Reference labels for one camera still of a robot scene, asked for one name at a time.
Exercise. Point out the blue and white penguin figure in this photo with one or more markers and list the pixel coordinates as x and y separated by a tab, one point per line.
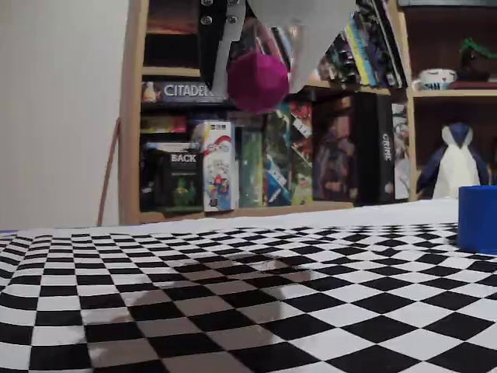
456	171

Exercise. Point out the thin wooden stick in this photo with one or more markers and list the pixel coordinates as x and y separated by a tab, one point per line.
108	175

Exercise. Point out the black-and-white gripper finger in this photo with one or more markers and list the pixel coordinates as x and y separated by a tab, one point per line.
222	62

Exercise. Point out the white and blue bowl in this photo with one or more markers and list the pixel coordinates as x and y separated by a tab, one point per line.
435	79

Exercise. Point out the black Crime game box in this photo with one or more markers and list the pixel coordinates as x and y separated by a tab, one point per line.
374	155

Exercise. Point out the blue round box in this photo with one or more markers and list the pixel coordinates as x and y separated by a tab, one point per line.
477	221

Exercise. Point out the yellow spine book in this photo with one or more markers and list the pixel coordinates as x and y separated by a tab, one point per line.
359	50

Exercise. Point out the Citadelles game box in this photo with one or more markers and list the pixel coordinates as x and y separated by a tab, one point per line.
174	91

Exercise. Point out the black Back game box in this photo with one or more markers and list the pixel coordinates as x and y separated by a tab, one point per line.
182	175

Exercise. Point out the wooden bookshelf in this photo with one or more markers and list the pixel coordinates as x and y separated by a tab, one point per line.
130	116

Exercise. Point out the dark green knitted figure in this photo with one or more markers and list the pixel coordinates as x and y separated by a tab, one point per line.
475	62

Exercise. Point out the red and green game box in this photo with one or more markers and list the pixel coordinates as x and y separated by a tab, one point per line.
301	175

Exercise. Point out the white checkerboard paper mat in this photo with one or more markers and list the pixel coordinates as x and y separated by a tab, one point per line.
272	311

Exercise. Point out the yellow and red flat box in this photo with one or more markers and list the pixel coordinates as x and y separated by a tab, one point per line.
163	124

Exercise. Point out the white illustrated game box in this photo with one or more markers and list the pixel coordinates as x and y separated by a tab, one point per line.
400	155

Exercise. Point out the blue jungle game box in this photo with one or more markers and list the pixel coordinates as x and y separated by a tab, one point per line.
277	163

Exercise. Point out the pink faceted ball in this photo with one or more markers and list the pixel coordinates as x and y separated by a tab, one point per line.
258	83

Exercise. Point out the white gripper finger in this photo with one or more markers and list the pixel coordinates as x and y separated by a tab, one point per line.
310	39

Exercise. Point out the brown purple game box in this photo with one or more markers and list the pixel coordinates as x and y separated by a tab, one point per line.
336	155

